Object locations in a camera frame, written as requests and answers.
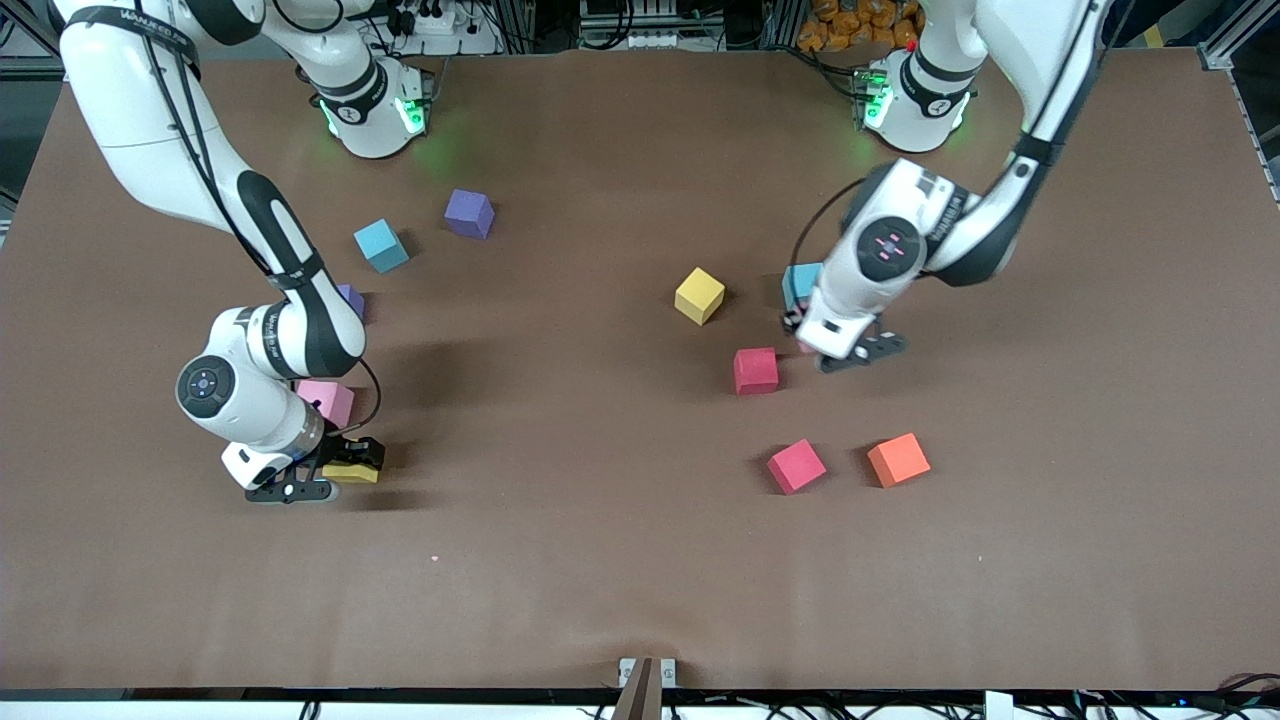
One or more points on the yellow foam block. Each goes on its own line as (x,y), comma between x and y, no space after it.
(350,474)
(699,295)

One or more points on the red foam block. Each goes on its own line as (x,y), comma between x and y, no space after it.
(756,370)
(796,466)

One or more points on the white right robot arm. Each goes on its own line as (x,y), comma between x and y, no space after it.
(130,110)

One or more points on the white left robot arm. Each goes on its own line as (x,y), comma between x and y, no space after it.
(1040,60)

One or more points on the cyan foam block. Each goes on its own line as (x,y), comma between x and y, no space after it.
(798,285)
(381,246)

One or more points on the orange foam block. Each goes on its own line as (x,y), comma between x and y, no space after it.
(898,459)

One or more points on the purple foam block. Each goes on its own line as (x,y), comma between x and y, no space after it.
(353,300)
(469,213)

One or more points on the brown paper table cover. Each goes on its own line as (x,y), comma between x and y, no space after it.
(600,550)

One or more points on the orange snack bag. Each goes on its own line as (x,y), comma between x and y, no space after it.
(850,25)

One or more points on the white slotted power strip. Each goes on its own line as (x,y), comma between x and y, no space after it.
(630,40)

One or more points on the metal table edge bracket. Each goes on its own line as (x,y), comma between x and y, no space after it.
(647,680)

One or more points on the aluminium table edge rail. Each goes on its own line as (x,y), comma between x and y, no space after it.
(1262,150)

